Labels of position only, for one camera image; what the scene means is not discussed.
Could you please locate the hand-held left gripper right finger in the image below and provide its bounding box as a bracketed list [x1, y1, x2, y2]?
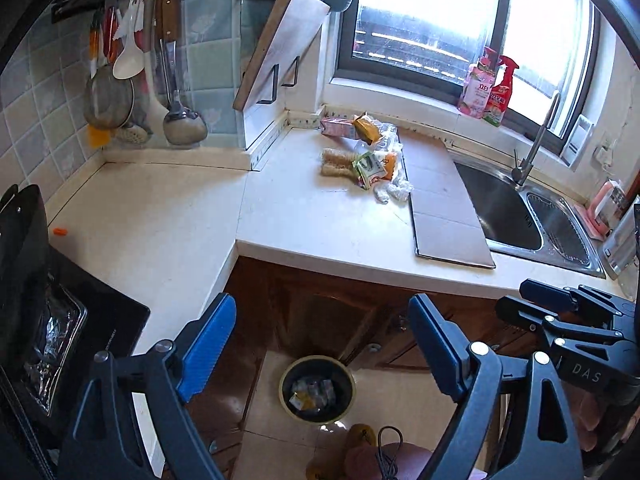
[407, 294, 586, 480]

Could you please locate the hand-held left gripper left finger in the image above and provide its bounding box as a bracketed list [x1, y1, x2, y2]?
[57, 292, 237, 480]

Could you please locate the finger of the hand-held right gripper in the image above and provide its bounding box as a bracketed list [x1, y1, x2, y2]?
[495, 295, 640, 407]
[519, 278, 640, 332]

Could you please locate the round dark trash bin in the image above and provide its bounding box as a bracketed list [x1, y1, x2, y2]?
[278, 355, 357, 424]

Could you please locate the clear plastic wrapper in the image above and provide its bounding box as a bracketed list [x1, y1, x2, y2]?
[372, 174, 415, 205]

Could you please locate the dried noodle block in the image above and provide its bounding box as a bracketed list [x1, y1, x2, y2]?
[320, 147, 359, 179]

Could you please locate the orange snack wrapper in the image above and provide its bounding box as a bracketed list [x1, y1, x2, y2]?
[352, 112, 385, 142]

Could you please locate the pink snack wrapper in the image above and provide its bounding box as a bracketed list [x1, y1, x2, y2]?
[320, 116, 359, 140]

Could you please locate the person's right hand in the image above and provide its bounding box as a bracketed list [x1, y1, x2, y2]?
[567, 391, 620, 455]

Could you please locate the stainless steel sink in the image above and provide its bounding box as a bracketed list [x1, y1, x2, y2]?
[449, 151, 607, 279]

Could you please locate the pink sink caddy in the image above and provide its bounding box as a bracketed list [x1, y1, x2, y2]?
[584, 179, 627, 239]

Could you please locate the wooden base cabinet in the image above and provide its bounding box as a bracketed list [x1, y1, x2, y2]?
[197, 255, 617, 461]

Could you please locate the black gas cooktop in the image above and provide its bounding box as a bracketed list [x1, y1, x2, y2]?
[0, 245, 151, 453]

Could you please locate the pile of crumpled wrappers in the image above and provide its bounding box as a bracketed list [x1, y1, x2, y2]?
[289, 377, 336, 415]

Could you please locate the metal faucet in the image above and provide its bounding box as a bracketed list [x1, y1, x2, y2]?
[511, 91, 562, 187]

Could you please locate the red spray bottle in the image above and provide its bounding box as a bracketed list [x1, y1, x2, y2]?
[482, 55, 521, 127]

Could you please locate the pink refill pouch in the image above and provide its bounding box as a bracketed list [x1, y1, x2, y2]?
[457, 46, 502, 120]

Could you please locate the metal mesh strainer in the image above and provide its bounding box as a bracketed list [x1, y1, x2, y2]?
[83, 9, 137, 129]

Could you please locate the white rice paddle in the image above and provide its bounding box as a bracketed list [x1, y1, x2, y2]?
[112, 0, 147, 80]

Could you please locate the dark framed window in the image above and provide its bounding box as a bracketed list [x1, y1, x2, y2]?
[332, 0, 609, 154]

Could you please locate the wooden cutting board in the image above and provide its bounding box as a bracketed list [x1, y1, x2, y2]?
[232, 0, 332, 112]

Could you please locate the black cable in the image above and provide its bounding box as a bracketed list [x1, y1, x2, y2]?
[375, 425, 407, 480]

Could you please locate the steel ladle wooden handle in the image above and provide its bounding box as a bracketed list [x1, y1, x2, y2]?
[159, 0, 209, 146]

